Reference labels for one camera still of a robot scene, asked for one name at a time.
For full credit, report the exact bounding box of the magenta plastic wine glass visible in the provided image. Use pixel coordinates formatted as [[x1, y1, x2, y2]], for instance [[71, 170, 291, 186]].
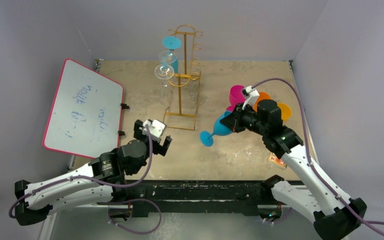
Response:
[[226, 85, 246, 112]]

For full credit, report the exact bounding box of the orange plastic wine glass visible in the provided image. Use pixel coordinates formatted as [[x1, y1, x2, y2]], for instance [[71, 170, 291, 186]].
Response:
[[253, 91, 271, 112]]

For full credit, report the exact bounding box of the blue wine glass row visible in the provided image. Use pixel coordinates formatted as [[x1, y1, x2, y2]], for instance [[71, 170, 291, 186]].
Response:
[[199, 111, 233, 147], [158, 35, 182, 73]]

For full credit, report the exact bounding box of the yellow plastic wine glass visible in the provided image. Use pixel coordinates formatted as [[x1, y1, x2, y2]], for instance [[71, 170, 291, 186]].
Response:
[[277, 102, 292, 121]]

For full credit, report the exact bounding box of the clear wine glass front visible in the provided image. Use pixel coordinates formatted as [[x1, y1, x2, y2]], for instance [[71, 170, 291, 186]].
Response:
[[154, 63, 175, 107]]

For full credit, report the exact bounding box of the clear wine glass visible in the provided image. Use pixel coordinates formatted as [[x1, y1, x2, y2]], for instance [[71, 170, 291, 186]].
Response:
[[154, 63, 175, 107], [158, 49, 178, 65]]

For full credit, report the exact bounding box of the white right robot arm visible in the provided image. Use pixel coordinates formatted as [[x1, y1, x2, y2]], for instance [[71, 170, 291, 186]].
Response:
[[219, 99, 367, 240]]

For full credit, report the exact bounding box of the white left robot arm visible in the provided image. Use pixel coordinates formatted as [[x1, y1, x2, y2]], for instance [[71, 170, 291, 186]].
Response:
[[8, 119, 172, 226]]

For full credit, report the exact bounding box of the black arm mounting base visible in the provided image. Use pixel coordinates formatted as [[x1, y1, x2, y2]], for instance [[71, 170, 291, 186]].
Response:
[[107, 176, 291, 223]]

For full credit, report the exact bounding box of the clear wine glass rear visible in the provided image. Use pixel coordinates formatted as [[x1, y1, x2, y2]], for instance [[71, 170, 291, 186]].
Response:
[[158, 49, 178, 65]]

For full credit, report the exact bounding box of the orange patterned card box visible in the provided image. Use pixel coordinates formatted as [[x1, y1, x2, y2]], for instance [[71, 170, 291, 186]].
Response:
[[267, 153, 287, 169]]

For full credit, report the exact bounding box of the pink framed whiteboard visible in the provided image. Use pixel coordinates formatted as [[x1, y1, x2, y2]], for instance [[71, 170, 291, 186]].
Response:
[[42, 58, 125, 158]]

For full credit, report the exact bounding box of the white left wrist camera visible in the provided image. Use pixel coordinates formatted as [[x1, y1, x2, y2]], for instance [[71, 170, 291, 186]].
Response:
[[142, 119, 167, 143]]

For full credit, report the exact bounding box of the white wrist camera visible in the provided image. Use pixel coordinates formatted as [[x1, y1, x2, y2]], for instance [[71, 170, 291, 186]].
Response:
[[241, 85, 260, 110], [142, 119, 167, 143]]

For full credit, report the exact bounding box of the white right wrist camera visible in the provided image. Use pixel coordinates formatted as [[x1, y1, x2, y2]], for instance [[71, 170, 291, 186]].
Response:
[[241, 85, 260, 110]]

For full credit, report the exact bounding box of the gold wire glass rack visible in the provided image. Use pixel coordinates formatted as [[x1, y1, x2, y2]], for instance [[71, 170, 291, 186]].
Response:
[[163, 24, 203, 131]]

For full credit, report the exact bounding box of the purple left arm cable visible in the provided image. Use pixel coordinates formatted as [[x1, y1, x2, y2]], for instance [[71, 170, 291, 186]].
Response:
[[8, 125, 163, 235]]

